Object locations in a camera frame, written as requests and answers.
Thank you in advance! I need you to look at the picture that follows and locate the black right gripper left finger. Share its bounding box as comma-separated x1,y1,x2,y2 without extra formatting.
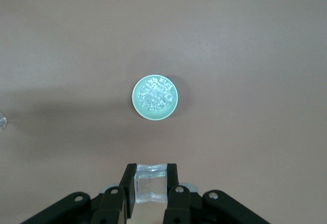
22,163,137,224

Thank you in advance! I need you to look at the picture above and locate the clear stemmed wine glass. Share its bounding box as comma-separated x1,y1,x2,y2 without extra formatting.
0,112,8,132

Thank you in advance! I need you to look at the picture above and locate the heap of clear ice cubes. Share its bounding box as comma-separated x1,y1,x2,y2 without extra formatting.
137,77,175,112

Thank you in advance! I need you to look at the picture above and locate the pale green ceramic bowl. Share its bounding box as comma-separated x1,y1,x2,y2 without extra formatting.
131,74,180,121

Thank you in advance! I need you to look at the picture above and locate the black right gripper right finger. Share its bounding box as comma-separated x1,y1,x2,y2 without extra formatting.
163,163,272,224

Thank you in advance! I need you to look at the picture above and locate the clear plastic cup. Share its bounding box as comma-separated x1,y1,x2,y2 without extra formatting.
133,164,169,205

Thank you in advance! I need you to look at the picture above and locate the brown table mat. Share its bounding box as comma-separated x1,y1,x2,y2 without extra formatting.
0,0,327,224

